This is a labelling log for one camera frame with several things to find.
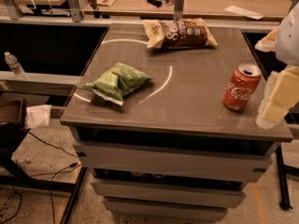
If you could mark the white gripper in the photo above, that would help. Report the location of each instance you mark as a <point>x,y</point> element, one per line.
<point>289,39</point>

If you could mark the red coke can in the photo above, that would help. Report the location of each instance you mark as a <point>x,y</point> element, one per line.
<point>242,85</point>

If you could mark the brown and yellow chip bag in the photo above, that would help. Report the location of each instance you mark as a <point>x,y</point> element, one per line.
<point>176,34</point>

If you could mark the green jalapeno chip bag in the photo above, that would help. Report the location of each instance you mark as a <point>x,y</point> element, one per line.
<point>118,81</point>

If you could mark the wooden background desk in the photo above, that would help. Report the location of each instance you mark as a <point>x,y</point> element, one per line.
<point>270,10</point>

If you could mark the white paper sheet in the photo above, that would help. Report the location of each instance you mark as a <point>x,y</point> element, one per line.
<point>244,12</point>

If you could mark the grey drawer cabinet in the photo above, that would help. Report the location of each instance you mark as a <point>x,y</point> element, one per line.
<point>172,148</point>

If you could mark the white crumpled paper towel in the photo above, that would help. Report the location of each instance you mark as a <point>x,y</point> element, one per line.
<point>37,116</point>

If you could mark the clear plastic water bottle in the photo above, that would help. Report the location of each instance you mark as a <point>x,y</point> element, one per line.
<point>15,66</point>

